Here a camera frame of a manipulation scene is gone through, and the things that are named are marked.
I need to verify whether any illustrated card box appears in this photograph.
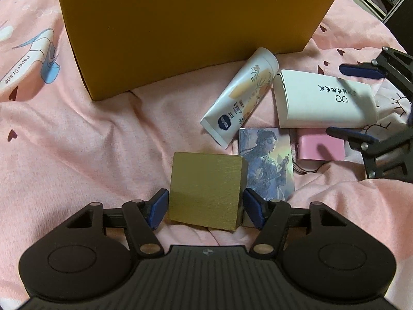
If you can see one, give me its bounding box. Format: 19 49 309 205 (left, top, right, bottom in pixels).
239 127 295 202

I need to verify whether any pink wallet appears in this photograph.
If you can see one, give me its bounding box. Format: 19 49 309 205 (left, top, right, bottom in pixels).
297 128 346 162

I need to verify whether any gold square box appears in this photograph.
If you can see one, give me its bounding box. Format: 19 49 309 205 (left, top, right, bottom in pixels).
168 152 248 231

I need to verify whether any white rectangular case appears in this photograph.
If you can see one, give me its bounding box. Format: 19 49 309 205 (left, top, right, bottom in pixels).
273 69 378 128

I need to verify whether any white lotion tube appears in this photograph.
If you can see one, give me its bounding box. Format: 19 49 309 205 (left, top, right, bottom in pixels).
200 48 279 148

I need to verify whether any pink printed bed quilt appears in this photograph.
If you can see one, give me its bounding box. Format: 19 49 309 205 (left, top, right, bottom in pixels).
1 0 412 309

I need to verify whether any orange cardboard box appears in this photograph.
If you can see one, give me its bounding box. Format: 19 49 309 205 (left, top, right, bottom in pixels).
59 0 334 101

